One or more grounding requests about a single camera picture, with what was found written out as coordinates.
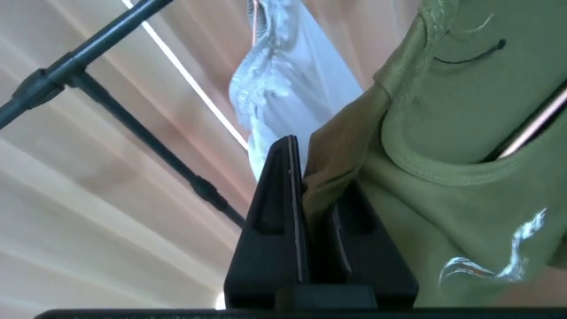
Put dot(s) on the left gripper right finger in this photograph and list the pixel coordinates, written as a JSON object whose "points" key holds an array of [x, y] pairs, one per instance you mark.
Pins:
{"points": [[376, 266]]}

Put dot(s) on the black clothes rack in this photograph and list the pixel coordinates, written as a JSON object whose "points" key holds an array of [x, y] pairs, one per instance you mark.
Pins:
{"points": [[57, 73]]}

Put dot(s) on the pale grey shorts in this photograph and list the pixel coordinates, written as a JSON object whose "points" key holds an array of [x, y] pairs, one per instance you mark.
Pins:
{"points": [[292, 88]]}

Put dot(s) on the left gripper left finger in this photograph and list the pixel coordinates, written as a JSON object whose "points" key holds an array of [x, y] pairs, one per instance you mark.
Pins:
{"points": [[266, 248]]}

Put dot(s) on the beige curtain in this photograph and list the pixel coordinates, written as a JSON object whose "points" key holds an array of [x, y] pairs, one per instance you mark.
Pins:
{"points": [[111, 199]]}

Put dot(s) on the green printed shirt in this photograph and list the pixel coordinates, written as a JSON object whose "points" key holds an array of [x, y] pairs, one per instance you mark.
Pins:
{"points": [[443, 111]]}

